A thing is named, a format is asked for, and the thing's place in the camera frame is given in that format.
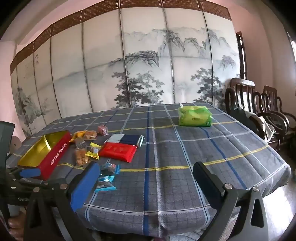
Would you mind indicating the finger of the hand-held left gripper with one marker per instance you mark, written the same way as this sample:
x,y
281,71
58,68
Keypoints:
x,y
27,182
30,173

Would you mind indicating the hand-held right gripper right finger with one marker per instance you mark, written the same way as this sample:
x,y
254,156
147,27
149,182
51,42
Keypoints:
x,y
208,183

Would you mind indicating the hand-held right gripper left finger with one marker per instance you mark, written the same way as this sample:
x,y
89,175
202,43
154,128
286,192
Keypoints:
x,y
85,185

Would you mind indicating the red tin box gold inside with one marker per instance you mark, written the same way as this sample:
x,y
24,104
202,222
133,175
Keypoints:
x,y
55,155

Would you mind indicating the yellow snack packet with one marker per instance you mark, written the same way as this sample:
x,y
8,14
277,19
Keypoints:
x,y
92,154

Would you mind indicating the dark clear snack packet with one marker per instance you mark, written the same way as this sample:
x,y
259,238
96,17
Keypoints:
x,y
80,144

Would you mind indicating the orange snack packet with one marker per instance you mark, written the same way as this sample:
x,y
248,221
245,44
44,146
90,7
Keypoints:
x,y
86,135

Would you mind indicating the clear packet of orange snacks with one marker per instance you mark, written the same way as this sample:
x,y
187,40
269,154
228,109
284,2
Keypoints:
x,y
81,158

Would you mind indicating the person's left hand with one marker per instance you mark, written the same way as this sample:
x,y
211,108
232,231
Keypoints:
x,y
15,223

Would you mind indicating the round wicker disc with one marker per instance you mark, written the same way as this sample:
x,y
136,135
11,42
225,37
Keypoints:
x,y
15,143

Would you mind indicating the plaid grey tablecloth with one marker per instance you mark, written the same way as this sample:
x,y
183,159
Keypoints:
x,y
185,150

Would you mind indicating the flat red packet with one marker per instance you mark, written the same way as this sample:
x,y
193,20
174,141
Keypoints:
x,y
118,151

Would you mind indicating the small red snack packet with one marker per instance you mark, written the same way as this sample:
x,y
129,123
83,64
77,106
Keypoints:
x,y
103,130

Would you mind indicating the grey and navy box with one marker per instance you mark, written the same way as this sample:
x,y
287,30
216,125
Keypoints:
x,y
129,139

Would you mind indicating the green tissue pack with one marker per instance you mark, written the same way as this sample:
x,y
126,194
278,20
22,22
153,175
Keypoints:
x,y
194,118

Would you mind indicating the white cloth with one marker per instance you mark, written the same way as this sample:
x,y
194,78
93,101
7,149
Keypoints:
x,y
266,129

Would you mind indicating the dark wooden armchair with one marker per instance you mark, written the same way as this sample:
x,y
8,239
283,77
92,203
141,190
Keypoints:
x,y
271,97
240,92

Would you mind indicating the painted folding screen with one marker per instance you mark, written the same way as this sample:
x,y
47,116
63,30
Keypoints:
x,y
138,69

